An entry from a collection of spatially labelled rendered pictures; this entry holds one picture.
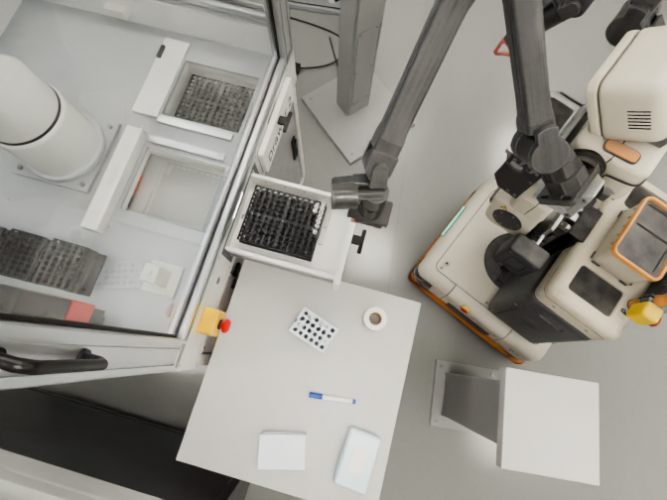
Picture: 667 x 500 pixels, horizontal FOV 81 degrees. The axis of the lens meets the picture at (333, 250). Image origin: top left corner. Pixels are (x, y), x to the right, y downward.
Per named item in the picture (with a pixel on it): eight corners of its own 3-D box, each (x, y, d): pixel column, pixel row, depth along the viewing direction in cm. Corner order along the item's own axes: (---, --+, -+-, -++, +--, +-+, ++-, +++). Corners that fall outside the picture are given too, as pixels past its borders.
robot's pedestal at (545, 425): (496, 370, 191) (601, 380, 117) (492, 436, 183) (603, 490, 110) (435, 359, 192) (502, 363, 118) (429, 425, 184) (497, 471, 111)
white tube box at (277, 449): (307, 431, 112) (306, 435, 107) (305, 464, 110) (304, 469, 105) (262, 431, 112) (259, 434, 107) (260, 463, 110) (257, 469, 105)
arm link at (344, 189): (389, 164, 79) (382, 150, 86) (333, 165, 78) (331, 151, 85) (384, 216, 85) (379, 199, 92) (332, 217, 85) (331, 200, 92)
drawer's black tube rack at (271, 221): (327, 210, 122) (327, 203, 116) (311, 264, 117) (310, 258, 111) (259, 192, 123) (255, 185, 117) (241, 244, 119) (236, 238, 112)
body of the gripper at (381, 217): (352, 194, 98) (355, 182, 91) (392, 204, 98) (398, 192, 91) (345, 217, 96) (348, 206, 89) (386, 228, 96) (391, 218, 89)
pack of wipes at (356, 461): (349, 424, 113) (350, 427, 109) (380, 436, 112) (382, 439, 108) (332, 478, 109) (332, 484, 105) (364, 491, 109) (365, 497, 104)
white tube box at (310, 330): (338, 329, 120) (338, 329, 116) (324, 353, 118) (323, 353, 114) (305, 308, 122) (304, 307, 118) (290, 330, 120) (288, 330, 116)
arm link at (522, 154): (578, 163, 82) (564, 154, 86) (562, 124, 77) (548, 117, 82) (536, 187, 85) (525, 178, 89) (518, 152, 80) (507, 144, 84)
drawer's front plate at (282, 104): (294, 98, 134) (291, 76, 124) (268, 173, 127) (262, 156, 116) (289, 97, 134) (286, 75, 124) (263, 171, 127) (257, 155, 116)
